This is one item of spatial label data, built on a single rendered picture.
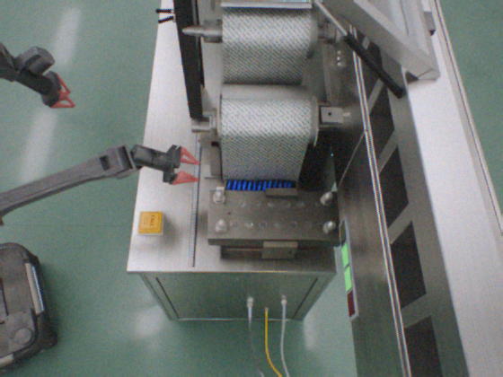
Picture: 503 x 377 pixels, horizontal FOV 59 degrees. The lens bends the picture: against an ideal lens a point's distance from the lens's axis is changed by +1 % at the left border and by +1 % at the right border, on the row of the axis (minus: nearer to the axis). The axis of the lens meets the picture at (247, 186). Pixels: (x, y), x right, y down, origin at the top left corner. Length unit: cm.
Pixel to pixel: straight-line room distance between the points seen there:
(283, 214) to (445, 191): 69
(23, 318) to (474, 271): 185
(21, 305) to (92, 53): 175
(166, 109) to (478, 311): 131
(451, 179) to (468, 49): 286
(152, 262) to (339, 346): 119
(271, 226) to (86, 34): 241
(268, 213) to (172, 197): 36
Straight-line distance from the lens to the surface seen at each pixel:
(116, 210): 254
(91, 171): 124
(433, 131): 77
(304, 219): 132
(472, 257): 69
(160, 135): 163
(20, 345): 216
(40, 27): 354
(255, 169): 131
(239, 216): 131
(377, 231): 92
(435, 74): 83
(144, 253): 143
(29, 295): 224
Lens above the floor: 223
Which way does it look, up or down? 62 degrees down
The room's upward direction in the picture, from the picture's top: 4 degrees clockwise
